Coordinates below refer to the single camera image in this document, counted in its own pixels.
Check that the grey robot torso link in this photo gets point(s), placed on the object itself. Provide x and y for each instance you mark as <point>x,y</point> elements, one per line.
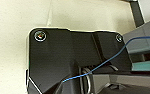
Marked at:
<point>144,38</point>

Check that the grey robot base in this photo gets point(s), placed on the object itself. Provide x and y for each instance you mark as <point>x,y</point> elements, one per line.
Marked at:
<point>54,63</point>

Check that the teal robot body panel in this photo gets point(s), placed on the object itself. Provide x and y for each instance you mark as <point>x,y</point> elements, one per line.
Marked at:
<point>146,66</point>

